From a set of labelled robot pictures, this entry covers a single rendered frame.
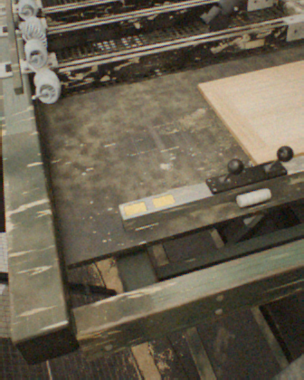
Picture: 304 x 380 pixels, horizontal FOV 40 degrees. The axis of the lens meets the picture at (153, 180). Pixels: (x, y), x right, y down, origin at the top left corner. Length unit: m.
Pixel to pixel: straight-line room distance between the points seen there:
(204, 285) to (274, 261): 0.15
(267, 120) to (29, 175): 0.70
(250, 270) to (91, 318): 0.32
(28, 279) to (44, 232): 0.11
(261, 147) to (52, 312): 0.70
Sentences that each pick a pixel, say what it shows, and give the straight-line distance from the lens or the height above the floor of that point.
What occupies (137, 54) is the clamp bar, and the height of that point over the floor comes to 1.48.
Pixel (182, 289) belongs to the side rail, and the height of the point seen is 1.59.
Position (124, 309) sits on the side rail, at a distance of 0.81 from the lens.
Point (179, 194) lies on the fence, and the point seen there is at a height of 1.52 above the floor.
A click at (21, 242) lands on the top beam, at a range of 0.90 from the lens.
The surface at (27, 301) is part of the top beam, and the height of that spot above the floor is 1.84.
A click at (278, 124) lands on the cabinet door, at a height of 1.22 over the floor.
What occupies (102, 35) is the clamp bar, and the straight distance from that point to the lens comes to 1.84.
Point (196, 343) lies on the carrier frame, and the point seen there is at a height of 0.79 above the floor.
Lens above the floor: 2.14
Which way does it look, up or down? 34 degrees down
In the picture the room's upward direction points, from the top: 71 degrees counter-clockwise
